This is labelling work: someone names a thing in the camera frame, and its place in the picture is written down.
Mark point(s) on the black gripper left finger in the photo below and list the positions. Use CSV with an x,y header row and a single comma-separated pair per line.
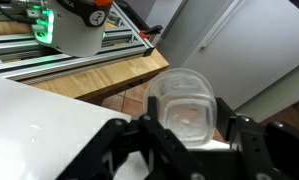
x,y
139,150

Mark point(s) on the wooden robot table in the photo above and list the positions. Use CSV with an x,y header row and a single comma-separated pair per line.
x,y
105,78

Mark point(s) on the clear plastic container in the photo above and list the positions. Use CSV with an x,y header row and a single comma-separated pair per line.
x,y
185,100

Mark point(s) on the red black clamp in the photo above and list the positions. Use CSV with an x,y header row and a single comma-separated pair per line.
x,y
150,31

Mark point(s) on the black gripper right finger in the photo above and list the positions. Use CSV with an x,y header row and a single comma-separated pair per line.
x,y
272,153

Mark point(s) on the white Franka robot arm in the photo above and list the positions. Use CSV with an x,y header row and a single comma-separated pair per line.
x,y
72,33

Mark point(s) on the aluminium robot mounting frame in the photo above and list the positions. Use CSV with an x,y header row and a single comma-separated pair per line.
x,y
55,63

